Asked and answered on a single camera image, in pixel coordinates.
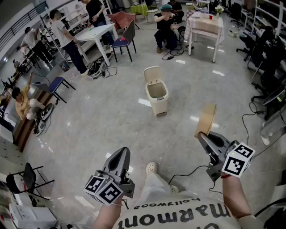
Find black folding chair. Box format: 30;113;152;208
6;162;55;200

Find off-white trousers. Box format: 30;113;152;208
139;171;179;202

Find purple checkered cloth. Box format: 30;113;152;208
186;5;198;22

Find table with green cloth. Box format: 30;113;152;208
130;4;149;17

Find white printed shirt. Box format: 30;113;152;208
111;190;265;229

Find person's right forearm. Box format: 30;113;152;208
221;173;252;220

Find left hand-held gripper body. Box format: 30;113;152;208
84;166;136;206

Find white shelf rack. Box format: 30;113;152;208
240;0;286;40

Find vase of white flowers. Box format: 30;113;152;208
214;4;224;19

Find brown paper cup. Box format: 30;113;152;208
194;103;218;139

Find wooden cabinet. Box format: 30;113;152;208
13;89;54;153

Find salmon folding chair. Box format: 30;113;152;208
107;10;140;30

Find black floor cable with adapter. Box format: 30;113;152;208
242;102;269;146

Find grey floor robot device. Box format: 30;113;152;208
33;103;54;136

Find tan table runner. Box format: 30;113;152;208
194;18;222;35

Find tangle of black cables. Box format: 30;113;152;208
87;59;118;79

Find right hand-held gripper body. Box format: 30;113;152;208
206;140;256;182

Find person's left forearm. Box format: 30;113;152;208
93;198;126;229

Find white cardboard box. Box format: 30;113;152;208
9;204;58;229

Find blue chair with black legs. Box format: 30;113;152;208
32;72;76;104

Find beige pedal trash bin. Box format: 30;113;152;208
143;66;170;117

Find small wire waste basket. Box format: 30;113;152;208
59;60;70;72

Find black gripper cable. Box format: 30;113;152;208
168;165;210;185

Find black office chair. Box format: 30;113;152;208
236;26;274;68
251;64;286;119

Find white frame table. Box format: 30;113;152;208
188;12;222;63

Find white shelving unit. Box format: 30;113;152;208
40;0;90;53

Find pink plaid tablecloth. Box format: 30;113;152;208
184;11;225;45

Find grey chair with blue seat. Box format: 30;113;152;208
111;19;137;63

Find black metal railing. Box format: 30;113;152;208
0;1;49;47

